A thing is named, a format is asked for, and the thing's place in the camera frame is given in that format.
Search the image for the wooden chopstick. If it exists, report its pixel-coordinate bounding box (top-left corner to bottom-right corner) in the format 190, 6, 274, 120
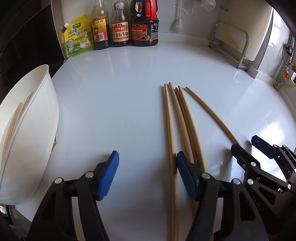
167, 81, 200, 216
175, 86, 207, 172
164, 84, 179, 240
175, 87, 201, 167
185, 86, 241, 146

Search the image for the white plastic bin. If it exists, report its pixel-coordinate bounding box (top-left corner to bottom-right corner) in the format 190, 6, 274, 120
1, 64, 59, 205

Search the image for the metal cutting board rack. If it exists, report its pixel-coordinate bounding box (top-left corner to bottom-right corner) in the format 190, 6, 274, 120
209, 20, 252, 72

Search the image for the chopstick inside bin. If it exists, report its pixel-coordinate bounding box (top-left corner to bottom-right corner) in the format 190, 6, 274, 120
1, 102, 23, 161
8, 92, 33, 138

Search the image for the white cutting board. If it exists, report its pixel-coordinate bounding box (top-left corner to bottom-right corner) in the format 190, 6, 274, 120
217, 0, 273, 61

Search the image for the yellow green refill pouch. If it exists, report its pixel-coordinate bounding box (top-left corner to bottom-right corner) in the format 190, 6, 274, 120
64, 15, 94, 58

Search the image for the hanging white brush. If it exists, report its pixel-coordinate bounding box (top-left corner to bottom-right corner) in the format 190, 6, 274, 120
172, 0, 183, 32

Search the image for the hanging beige towel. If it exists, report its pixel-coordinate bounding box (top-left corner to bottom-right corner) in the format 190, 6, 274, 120
201, 0, 216, 13

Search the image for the yellow cap soy sauce bottle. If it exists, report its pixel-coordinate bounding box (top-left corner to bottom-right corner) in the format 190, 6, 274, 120
111, 0, 130, 47

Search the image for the yellow cap vinegar bottle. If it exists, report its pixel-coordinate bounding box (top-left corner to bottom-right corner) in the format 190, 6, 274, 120
91, 0, 111, 50

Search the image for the large red cap soy jug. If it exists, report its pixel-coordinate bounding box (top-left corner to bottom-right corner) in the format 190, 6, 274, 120
130, 0, 159, 47

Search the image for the gas valve with hose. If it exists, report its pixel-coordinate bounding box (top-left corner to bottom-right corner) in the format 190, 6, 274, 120
273, 44, 295, 90

